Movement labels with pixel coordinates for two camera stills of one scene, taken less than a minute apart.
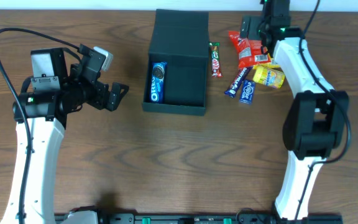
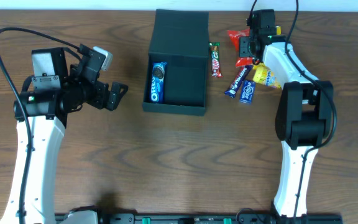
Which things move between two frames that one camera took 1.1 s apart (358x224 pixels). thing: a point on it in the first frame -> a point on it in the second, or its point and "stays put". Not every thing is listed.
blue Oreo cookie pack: (157, 79) stays put
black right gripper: (246, 26) -> (246, 47)
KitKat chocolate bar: (215, 67) stays put
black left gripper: (103, 96) stays put
